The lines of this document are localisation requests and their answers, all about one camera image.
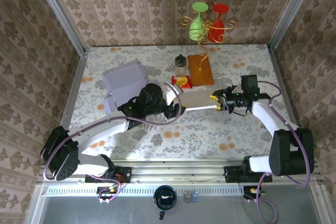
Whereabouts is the lavender paper box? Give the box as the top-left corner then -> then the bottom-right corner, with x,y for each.
101,60 -> 152,114

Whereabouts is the red snack packet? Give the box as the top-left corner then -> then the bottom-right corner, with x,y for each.
171,74 -> 193,89

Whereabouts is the red wine glass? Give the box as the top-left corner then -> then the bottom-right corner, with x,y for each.
206,3 -> 229,44

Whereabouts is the green wine glass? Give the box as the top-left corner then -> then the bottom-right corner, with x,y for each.
188,1 -> 210,41

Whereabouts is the perforated metal strip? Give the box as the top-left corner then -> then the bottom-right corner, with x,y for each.
46,185 -> 244,197

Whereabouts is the black connector block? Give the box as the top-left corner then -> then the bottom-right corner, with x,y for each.
243,186 -> 265,200
96,186 -> 119,200

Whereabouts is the grey metal shelf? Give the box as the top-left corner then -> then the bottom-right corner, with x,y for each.
26,182 -> 336,224

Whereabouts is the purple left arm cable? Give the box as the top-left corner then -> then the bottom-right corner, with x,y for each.
43,81 -> 184,205

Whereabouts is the gold wire rack wooden base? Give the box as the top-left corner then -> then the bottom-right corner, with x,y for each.
179,10 -> 238,88

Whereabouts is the aluminium table side rail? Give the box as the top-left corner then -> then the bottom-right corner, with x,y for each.
267,45 -> 310,163
49,50 -> 89,164

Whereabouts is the aluminium frame rail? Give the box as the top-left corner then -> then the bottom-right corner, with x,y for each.
36,158 -> 325,183

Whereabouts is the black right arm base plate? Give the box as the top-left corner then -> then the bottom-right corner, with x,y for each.
224,165 -> 273,184

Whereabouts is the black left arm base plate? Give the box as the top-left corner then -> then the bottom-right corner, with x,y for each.
84,166 -> 132,184

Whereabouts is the aluminium frame post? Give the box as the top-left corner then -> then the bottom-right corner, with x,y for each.
267,0 -> 320,49
30,0 -> 87,56

